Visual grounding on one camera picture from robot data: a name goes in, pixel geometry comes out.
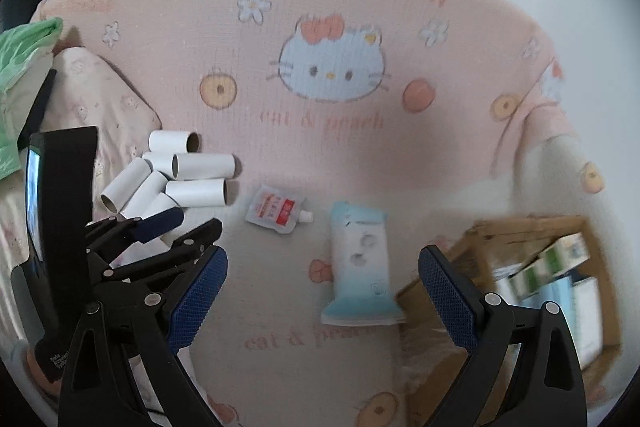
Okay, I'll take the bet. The light blue wet wipes pack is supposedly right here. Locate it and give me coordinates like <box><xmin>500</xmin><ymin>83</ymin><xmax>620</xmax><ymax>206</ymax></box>
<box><xmin>320</xmin><ymin>202</ymin><xmax>407</xmax><ymax>327</ymax></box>

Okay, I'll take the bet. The light blue long box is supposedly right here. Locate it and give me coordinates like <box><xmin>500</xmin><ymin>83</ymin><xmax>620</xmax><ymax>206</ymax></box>
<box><xmin>539</xmin><ymin>277</ymin><xmax>576</xmax><ymax>310</ymax></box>

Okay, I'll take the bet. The cream floral quilt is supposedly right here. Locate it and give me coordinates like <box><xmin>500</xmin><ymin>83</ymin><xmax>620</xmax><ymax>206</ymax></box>
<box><xmin>42</xmin><ymin>47</ymin><xmax>162</xmax><ymax>208</ymax></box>

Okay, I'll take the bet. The green and white small box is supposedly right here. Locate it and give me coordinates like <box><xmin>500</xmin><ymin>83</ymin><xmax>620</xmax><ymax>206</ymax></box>
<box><xmin>507</xmin><ymin>257</ymin><xmax>552</xmax><ymax>304</ymax></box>
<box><xmin>537</xmin><ymin>232</ymin><xmax>592</xmax><ymax>282</ymax></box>

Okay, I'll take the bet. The green plastic bag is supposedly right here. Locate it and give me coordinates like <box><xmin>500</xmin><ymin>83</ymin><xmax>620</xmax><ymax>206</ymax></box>
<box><xmin>0</xmin><ymin>18</ymin><xmax>66</xmax><ymax>180</ymax></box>

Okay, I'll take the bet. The white long box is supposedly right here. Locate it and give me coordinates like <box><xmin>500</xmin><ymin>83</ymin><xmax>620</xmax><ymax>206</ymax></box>
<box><xmin>570</xmin><ymin>279</ymin><xmax>604</xmax><ymax>354</ymax></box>

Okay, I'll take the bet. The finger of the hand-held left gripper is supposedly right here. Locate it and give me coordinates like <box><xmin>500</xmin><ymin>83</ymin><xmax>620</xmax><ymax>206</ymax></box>
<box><xmin>84</xmin><ymin>207</ymin><xmax>185</xmax><ymax>258</ymax></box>
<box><xmin>97</xmin><ymin>218</ymin><xmax>224</xmax><ymax>299</ymax></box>

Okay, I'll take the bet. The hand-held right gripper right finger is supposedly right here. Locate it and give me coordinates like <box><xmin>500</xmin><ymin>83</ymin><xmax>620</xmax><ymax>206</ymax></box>
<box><xmin>417</xmin><ymin>244</ymin><xmax>588</xmax><ymax>427</ymax></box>

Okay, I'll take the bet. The pink cat print blanket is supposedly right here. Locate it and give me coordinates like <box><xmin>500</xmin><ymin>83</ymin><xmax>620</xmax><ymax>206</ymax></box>
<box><xmin>0</xmin><ymin>0</ymin><xmax>608</xmax><ymax>427</ymax></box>

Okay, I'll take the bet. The pile of white paper tubes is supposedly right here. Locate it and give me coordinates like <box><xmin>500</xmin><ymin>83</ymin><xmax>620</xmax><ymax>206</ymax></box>
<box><xmin>100</xmin><ymin>129</ymin><xmax>240</xmax><ymax>238</ymax></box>

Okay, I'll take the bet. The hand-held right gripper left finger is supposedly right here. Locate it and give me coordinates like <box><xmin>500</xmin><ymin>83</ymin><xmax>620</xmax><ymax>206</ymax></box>
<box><xmin>57</xmin><ymin>244</ymin><xmax>229</xmax><ymax>427</ymax></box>

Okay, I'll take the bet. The brown cardboard box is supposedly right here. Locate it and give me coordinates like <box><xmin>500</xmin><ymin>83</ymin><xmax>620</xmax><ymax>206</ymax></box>
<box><xmin>395</xmin><ymin>216</ymin><xmax>626</xmax><ymax>427</ymax></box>

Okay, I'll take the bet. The dark flat object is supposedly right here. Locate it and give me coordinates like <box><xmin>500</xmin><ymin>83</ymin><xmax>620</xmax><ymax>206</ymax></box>
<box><xmin>19</xmin><ymin>69</ymin><xmax>59</xmax><ymax>148</ymax></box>

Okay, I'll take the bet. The white red-label spout pouch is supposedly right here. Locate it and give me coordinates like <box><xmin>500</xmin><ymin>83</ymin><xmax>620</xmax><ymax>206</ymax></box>
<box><xmin>245</xmin><ymin>183</ymin><xmax>315</xmax><ymax>237</ymax></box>

